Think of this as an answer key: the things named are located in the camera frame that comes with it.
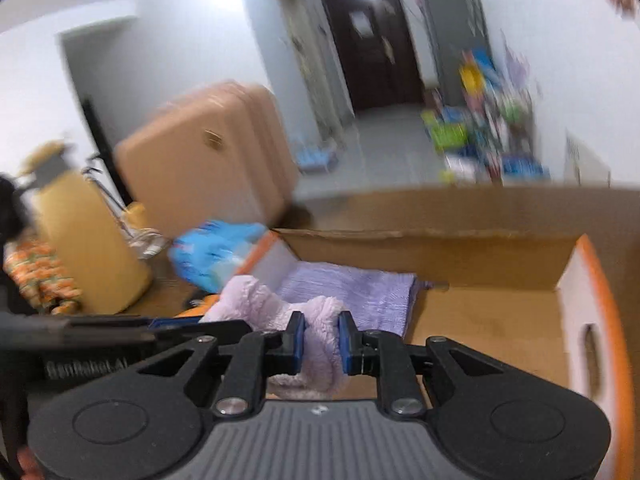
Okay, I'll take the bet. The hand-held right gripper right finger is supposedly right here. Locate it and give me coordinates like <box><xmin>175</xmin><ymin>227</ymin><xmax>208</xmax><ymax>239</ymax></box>
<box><xmin>338</xmin><ymin>311</ymin><xmax>506</xmax><ymax>419</ymax></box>

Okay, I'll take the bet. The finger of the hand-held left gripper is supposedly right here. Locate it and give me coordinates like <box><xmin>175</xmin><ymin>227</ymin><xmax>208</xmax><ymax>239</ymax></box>
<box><xmin>147</xmin><ymin>317</ymin><xmax>254</xmax><ymax>347</ymax></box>

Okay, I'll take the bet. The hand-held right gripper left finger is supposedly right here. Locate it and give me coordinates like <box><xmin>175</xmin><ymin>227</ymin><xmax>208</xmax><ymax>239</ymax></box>
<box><xmin>136</xmin><ymin>311</ymin><xmax>305</xmax><ymax>419</ymax></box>

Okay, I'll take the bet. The pink fluffy cloth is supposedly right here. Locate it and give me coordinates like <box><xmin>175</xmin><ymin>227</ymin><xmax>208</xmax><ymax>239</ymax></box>
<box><xmin>199</xmin><ymin>275</ymin><xmax>352</xmax><ymax>402</ymax></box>

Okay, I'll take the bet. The orange and white cardboard box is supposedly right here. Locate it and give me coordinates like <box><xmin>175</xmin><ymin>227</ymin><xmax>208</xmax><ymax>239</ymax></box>
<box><xmin>172</xmin><ymin>227</ymin><xmax>636</xmax><ymax>463</ymax></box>

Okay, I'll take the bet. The person's left hand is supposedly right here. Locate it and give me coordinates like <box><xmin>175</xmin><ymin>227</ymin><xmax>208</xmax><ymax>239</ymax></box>
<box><xmin>15</xmin><ymin>447</ymin><xmax>41</xmax><ymax>480</ymax></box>

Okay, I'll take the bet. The purple towel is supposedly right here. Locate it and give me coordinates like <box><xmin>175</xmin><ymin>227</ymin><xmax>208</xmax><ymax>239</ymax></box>
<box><xmin>276</xmin><ymin>262</ymin><xmax>420</xmax><ymax>337</ymax></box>

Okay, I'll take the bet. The orange patterned cloth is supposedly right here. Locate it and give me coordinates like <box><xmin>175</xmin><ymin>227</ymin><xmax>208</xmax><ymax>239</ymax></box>
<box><xmin>4</xmin><ymin>237</ymin><xmax>83</xmax><ymax>313</ymax></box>

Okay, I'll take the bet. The blue plastic packet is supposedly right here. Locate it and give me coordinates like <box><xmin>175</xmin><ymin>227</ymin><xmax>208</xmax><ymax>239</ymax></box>
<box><xmin>169</xmin><ymin>219</ymin><xmax>267</xmax><ymax>295</ymax></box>

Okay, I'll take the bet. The yellow thermos jug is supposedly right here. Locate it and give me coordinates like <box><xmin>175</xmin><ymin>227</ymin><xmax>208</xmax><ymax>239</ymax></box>
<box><xmin>17</xmin><ymin>142</ymin><xmax>153</xmax><ymax>315</ymax></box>

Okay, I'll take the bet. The orange suitcase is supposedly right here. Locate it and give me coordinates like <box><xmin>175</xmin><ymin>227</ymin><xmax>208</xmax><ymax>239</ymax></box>
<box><xmin>114</xmin><ymin>82</ymin><xmax>302</xmax><ymax>233</ymax></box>

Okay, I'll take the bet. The blue floor basket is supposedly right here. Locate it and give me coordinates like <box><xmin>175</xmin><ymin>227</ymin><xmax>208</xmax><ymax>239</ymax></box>
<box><xmin>294</xmin><ymin>141</ymin><xmax>338</xmax><ymax>175</ymax></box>

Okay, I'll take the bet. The white door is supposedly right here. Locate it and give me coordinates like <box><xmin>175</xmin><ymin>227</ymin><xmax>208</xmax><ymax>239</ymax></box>
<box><xmin>276</xmin><ymin>0</ymin><xmax>351</xmax><ymax>138</ymax></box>

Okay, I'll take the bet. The dark brown door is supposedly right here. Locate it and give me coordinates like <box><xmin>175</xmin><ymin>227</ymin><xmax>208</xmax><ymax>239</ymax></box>
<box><xmin>321</xmin><ymin>0</ymin><xmax>426</xmax><ymax>113</ymax></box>

